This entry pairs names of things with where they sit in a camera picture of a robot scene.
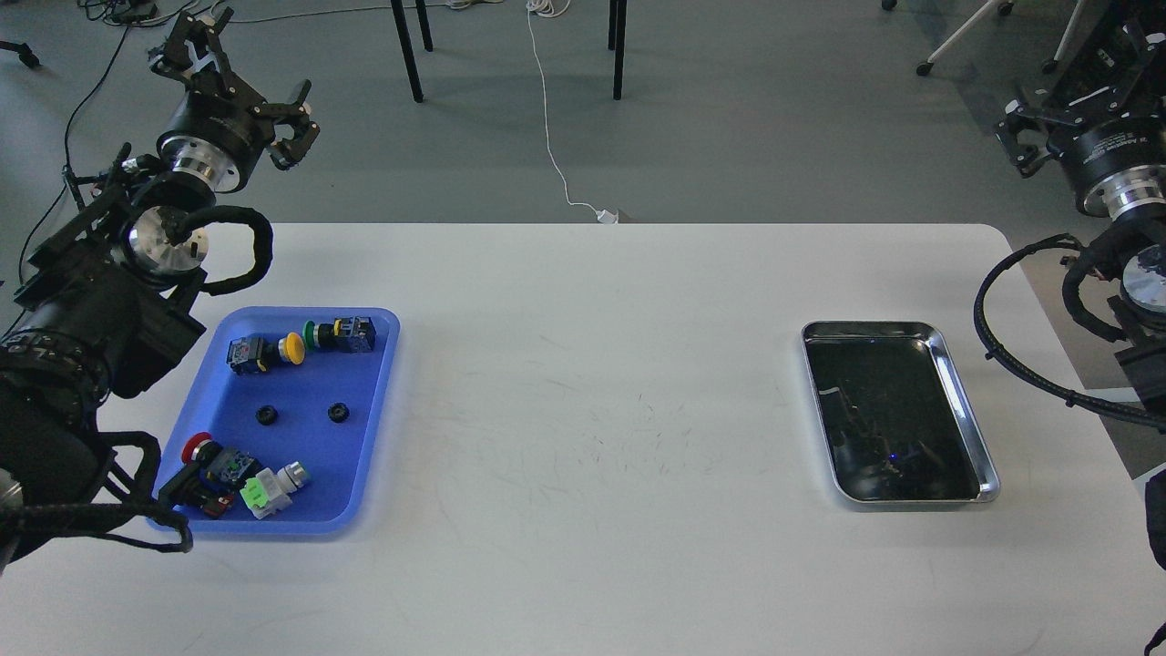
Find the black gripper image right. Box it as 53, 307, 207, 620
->
995, 17, 1165, 219

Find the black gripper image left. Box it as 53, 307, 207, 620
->
148, 7, 319, 193

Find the blue plastic tray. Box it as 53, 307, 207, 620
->
159, 306, 401, 537

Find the silver metal tray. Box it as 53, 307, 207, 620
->
801, 320, 1000, 509

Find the white chair base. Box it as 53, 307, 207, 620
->
915, 1, 1089, 77

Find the black table leg left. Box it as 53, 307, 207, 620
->
389, 0, 434, 104

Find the black table leg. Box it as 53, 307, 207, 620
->
607, 0, 628, 101
389, 0, 434, 104

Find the red emergency stop button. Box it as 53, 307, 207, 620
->
159, 432, 262, 519

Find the black table leg right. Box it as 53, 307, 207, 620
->
607, 0, 628, 101

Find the black cable on floor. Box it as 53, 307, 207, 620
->
17, 0, 238, 283

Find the yellow push button switch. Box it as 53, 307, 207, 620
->
225, 333, 307, 376

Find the green push button switch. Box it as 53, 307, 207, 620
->
301, 316, 375, 354

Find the white green selector switch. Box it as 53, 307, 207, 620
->
239, 463, 312, 519

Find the white cable on floor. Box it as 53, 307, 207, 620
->
526, 0, 619, 224

